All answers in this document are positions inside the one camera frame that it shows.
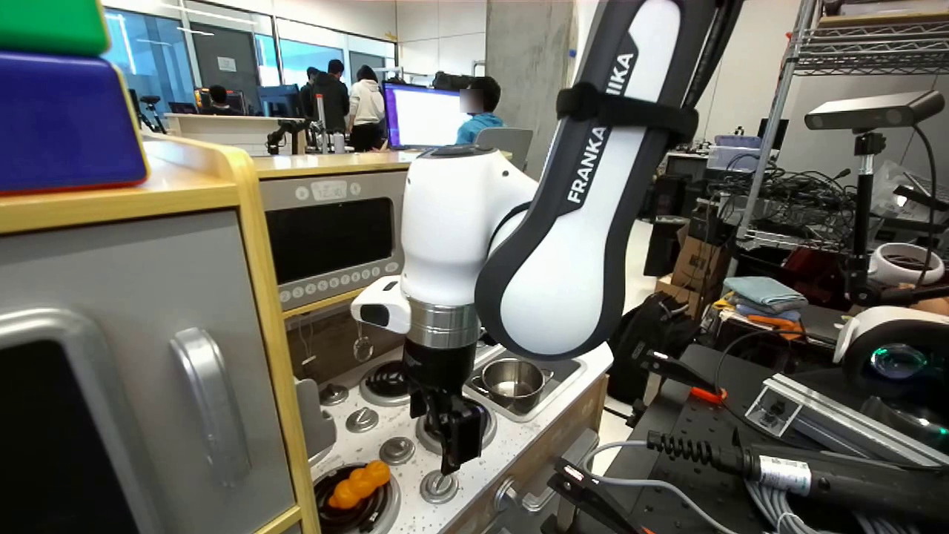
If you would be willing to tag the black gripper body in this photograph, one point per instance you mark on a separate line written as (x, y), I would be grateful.
(440, 373)

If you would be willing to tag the person in white top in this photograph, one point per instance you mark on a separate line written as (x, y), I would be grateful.
(367, 109)

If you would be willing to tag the hanging metal utensil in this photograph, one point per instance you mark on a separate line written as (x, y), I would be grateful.
(364, 346)

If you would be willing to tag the computer monitor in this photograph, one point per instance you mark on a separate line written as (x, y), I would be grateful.
(426, 118)

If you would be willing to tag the black coil stove burner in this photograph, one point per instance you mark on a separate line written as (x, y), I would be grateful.
(342, 518)
(388, 385)
(484, 435)

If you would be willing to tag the aluminium extrusion rail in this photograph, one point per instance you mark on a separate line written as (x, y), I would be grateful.
(841, 421)

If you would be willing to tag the black backpack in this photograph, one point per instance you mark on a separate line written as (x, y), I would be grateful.
(647, 346)

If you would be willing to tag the black camera stand pole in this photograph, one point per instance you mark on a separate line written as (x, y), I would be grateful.
(864, 217)

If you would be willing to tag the grey camera on stand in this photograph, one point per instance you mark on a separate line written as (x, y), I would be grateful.
(871, 111)

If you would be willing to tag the orange clamp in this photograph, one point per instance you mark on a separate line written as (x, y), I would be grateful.
(693, 386)

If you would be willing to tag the grey toy fridge door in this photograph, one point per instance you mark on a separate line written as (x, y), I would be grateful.
(121, 327)

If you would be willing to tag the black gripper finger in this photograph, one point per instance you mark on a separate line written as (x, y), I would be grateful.
(475, 431)
(451, 447)

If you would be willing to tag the white round device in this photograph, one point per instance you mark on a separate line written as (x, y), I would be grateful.
(892, 342)

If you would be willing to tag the green toy block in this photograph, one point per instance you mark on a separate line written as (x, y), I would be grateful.
(48, 24)

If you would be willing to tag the person in blue shirt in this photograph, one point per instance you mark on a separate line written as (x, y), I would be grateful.
(483, 118)

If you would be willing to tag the metal shelf rack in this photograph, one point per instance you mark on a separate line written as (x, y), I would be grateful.
(861, 60)

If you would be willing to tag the white tape roll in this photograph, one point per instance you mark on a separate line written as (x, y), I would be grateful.
(907, 265)

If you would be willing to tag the blue toy block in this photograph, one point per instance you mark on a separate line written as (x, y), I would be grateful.
(63, 122)

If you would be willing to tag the orange toy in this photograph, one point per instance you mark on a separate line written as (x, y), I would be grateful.
(358, 486)

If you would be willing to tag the cardboard box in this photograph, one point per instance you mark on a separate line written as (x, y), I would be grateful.
(699, 269)

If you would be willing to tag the blue folded cloth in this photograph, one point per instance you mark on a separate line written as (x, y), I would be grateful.
(764, 291)

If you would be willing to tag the grey toy microwave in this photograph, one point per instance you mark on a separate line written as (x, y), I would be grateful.
(331, 238)

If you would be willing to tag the grey toy sink basin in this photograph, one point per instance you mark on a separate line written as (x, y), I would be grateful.
(558, 376)

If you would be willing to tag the wooden toy play kitchen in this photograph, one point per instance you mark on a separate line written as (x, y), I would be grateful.
(247, 299)

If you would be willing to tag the person in dark top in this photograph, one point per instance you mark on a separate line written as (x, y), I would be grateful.
(327, 106)

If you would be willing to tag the silver stove knob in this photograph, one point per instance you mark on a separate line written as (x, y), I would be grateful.
(333, 392)
(440, 489)
(364, 421)
(398, 452)

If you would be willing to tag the small metal pot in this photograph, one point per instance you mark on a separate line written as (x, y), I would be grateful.
(512, 382)

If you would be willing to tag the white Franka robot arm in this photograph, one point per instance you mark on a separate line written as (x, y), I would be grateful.
(583, 226)

